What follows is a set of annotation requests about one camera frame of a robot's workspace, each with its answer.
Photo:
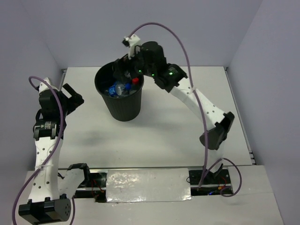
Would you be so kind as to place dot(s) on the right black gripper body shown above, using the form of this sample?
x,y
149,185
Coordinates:
x,y
136,65

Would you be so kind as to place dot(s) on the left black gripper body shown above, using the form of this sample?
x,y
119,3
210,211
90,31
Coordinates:
x,y
70,104

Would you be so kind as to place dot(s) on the red cap red label bottle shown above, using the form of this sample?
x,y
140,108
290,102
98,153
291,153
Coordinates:
x,y
134,85

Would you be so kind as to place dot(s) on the blue label bottle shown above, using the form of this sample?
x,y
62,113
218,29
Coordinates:
x,y
111,91
122,89

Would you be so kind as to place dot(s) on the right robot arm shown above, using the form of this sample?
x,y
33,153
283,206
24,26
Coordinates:
x,y
148,59

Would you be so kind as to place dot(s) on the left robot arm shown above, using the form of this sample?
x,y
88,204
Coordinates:
x,y
51,199

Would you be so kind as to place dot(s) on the black plastic waste bin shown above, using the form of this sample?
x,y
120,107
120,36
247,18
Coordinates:
x,y
124,108

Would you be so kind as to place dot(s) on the silver foil sheet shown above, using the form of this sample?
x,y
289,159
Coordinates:
x,y
147,185

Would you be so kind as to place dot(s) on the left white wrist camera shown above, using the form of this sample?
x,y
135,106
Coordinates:
x,y
43,86

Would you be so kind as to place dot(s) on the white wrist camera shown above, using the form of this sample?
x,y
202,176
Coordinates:
x,y
131,42
43,86

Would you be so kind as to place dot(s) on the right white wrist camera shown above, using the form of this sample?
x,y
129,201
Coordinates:
x,y
131,42

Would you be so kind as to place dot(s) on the black metal base rail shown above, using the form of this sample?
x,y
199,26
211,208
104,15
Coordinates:
x,y
212,185

